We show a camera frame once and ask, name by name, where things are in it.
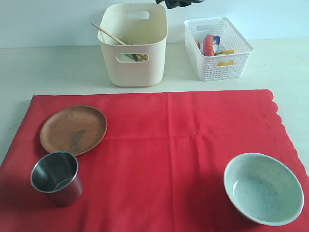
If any brown wooden spoon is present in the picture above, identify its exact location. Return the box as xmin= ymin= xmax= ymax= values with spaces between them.
xmin=132 ymin=54 xmax=139 ymax=62

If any red sausage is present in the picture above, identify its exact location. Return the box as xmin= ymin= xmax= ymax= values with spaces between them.
xmin=202 ymin=34 xmax=215 ymax=57

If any pale green bowl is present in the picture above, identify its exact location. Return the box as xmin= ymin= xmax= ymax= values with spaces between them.
xmin=223 ymin=153 xmax=305 ymax=226

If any white woven plastic basket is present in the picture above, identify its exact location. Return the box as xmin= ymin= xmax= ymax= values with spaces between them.
xmin=184 ymin=17 xmax=254 ymax=81

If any orange cheese wedge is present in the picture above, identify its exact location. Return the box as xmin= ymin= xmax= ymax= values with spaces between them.
xmin=216 ymin=50 xmax=235 ymax=56

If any cream plastic bin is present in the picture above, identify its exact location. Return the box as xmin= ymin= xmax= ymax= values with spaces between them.
xmin=97 ymin=3 xmax=168 ymax=87

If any stainless steel cup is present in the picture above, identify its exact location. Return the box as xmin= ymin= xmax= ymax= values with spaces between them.
xmin=30 ymin=151 xmax=83 ymax=207

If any yellow lemon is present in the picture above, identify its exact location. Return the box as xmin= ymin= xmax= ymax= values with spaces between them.
xmin=217 ymin=60 xmax=236 ymax=67

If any brown wooden plate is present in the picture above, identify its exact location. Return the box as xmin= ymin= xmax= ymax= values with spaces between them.
xmin=40 ymin=105 xmax=108 ymax=156

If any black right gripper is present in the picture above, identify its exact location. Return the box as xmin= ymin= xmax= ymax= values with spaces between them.
xmin=155 ymin=0 xmax=204 ymax=9

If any blue white milk carton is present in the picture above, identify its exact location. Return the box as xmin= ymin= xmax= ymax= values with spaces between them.
xmin=213 ymin=35 xmax=221 ymax=55

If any red table cloth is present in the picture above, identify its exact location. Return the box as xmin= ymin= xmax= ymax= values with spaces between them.
xmin=0 ymin=89 xmax=309 ymax=232

